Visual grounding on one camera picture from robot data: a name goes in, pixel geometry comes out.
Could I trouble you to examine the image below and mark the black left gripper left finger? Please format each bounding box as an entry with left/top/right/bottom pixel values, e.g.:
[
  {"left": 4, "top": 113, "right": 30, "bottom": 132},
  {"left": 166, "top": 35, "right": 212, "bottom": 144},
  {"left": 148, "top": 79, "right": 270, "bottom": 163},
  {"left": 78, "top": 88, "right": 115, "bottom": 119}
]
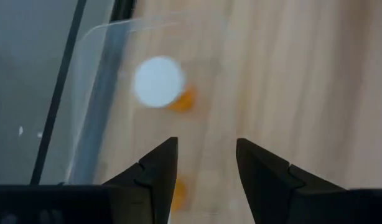
[{"left": 102, "top": 136, "right": 179, "bottom": 224}]

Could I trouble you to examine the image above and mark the large orange pill bottle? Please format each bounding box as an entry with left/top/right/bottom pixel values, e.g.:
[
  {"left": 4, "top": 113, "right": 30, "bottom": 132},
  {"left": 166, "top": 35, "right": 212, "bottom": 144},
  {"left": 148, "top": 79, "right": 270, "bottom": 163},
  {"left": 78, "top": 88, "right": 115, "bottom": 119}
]
[
  {"left": 132, "top": 55, "right": 198, "bottom": 113},
  {"left": 170, "top": 177, "right": 192, "bottom": 214}
]

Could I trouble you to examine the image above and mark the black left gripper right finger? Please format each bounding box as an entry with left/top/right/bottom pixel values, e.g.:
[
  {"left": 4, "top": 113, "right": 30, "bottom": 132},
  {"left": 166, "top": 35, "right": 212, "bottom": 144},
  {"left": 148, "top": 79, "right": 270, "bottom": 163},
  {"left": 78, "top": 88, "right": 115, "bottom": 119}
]
[{"left": 236, "top": 138, "right": 350, "bottom": 224}]

